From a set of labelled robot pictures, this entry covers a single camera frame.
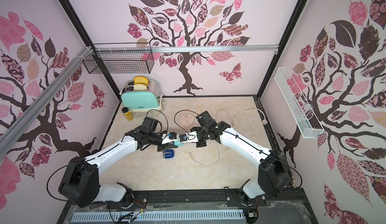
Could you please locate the mint green usb charger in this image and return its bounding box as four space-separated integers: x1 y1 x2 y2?
174 141 184 147

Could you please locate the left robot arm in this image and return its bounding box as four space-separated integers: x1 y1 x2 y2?
58 117 177 209

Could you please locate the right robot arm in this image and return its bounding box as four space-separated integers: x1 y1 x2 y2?
192 111 292 199

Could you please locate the blue electric shaver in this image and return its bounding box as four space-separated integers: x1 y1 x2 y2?
162 149 175 159

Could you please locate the small yellow bottle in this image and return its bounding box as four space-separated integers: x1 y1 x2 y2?
121 107 134 121

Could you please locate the mint green toaster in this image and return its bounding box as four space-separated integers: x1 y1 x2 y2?
121 79 163 113

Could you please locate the white bread slice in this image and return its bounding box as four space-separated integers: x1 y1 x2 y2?
133 83 148 91

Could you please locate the yellow bread slice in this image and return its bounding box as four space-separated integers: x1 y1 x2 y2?
134 76 149 85

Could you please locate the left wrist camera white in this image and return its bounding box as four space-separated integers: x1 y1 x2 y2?
162 132 178 145

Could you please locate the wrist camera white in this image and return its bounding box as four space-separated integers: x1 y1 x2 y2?
179 132 199 143
162 132 178 145

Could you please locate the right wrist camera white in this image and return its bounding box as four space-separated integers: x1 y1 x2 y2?
179 132 199 143

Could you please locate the toaster white power cord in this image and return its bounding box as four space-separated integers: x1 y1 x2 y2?
132 98 167 120

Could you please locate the power strip white cord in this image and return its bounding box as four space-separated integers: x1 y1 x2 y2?
215 107 268 125

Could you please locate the black wire basket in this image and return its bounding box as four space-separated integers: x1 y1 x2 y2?
82 42 155 74

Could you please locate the white slotted cable duct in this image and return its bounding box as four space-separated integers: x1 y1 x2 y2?
69 210 244 224

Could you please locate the aluminium rail back wall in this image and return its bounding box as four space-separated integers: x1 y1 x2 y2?
95 45 279 53

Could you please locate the aluminium rail wall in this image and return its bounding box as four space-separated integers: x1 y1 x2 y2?
95 45 279 53
1 46 91 158

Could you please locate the white wire shelf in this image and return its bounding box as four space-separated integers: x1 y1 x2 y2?
274 67 325 139

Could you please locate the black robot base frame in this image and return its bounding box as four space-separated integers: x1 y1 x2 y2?
57 188 318 224

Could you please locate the aluminium rail left wall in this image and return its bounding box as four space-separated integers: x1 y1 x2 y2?
1 46 91 158

